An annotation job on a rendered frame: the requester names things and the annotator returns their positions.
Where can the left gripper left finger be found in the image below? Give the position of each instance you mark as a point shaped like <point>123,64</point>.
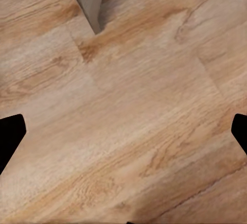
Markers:
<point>12,131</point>

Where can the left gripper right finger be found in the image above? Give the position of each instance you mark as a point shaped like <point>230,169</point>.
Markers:
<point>239,130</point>

